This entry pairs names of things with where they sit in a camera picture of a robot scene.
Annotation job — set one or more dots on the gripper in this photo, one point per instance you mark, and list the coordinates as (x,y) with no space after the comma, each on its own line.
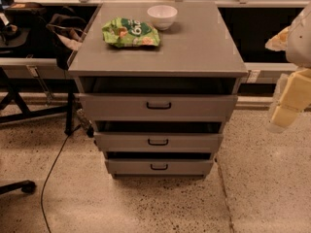
(299,46)

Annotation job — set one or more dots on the grey bottom drawer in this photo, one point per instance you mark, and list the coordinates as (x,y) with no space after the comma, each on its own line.
(162,167)

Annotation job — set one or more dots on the grey drawer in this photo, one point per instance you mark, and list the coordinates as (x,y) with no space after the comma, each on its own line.
(162,167)
(158,142)
(157,107)

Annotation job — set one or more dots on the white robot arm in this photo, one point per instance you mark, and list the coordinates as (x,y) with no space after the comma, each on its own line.
(292,94)

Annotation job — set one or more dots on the grey drawer cabinet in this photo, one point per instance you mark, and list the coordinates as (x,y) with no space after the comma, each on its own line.
(196,56)

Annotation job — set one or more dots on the grey top drawer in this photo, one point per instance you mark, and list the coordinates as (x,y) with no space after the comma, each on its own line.
(157,107)

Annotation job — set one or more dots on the grey middle drawer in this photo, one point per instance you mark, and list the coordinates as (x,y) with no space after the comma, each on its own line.
(158,142)

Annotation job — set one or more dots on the white bowl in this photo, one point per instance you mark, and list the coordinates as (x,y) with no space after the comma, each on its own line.
(162,16)

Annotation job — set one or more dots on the green snack bag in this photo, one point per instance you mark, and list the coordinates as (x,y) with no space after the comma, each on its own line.
(123,32)

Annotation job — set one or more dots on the dark bag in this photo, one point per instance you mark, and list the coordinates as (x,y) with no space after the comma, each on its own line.
(67,36)

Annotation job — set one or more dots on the black chair base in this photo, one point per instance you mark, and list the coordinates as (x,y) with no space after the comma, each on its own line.
(26,186)

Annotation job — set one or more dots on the black table frame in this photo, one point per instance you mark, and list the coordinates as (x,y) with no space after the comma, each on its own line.
(26,113)

